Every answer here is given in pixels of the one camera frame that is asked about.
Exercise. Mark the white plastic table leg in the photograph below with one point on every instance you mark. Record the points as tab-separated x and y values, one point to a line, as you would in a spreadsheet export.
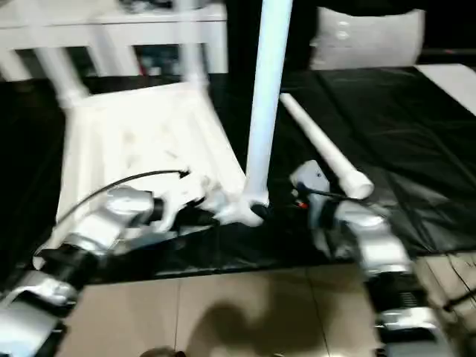
323	141
195	67
68	85
266	93

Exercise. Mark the white plastic table top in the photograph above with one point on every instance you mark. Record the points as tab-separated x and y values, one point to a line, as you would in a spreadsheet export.
130	141

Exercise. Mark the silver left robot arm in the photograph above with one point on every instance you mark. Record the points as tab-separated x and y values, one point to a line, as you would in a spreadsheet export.
96	227

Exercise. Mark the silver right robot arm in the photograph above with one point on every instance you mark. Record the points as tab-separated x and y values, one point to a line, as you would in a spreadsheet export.
379	241

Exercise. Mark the black work mat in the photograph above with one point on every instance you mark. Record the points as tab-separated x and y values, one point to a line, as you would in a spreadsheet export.
390	130

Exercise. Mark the grey printed cushion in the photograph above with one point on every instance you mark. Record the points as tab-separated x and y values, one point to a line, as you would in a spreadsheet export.
372	41

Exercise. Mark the black tall furniture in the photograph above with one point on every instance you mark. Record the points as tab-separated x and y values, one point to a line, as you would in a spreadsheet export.
241	33

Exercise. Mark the black work table leg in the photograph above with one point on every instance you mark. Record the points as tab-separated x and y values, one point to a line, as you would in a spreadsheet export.
461	301

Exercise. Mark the white flat sheet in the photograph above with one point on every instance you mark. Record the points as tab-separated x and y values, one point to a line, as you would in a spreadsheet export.
450	83

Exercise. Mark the dark crumpled cloth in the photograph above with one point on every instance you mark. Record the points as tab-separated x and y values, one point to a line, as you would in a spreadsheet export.
145	3

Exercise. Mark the white glass-door cabinet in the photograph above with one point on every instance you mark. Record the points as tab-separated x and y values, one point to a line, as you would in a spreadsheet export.
74	33

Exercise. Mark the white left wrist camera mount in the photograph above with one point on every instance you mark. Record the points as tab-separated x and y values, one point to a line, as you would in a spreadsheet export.
178	197

